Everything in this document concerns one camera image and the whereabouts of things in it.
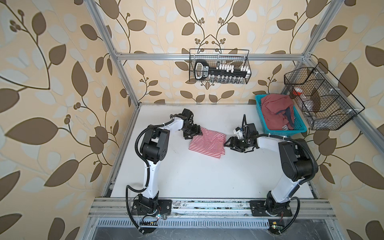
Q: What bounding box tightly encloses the black tool with vials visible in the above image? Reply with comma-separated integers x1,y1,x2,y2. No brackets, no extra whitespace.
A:
192,60,252,84

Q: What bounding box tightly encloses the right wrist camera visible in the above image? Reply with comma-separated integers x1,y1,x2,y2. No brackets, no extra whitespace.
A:
234,127,244,140

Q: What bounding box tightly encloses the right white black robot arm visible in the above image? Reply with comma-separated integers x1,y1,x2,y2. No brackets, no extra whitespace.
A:
224,124,319,216

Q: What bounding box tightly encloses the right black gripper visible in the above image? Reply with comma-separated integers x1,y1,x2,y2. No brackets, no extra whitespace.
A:
223,136,249,152

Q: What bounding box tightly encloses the maroon tank top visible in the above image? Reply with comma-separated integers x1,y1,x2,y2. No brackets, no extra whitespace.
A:
261,94,295,131

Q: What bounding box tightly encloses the black wire basket back wall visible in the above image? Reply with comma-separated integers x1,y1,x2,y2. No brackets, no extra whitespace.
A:
189,48,252,85

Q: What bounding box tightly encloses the red white striped tank top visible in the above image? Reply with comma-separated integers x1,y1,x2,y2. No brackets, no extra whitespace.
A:
189,127,227,159

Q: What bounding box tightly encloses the aluminium front rail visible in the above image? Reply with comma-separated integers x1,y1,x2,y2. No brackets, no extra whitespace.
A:
88,198,337,220

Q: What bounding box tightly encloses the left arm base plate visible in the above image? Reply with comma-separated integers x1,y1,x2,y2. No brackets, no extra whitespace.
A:
131,198,172,216

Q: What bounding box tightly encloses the teal plastic basket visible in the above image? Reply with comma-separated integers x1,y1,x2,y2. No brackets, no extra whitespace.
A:
255,94,307,137

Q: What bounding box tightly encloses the black wire basket wall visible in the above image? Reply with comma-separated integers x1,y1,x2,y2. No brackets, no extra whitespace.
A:
284,62,365,131
189,48,252,85

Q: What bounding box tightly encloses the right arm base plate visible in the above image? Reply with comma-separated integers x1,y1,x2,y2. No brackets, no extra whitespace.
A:
250,199,293,218

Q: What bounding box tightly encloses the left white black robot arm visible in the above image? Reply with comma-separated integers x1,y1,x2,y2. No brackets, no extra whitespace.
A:
126,109,203,215

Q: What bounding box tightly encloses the black wire basket right wall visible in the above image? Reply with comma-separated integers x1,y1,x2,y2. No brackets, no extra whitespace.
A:
284,62,365,131

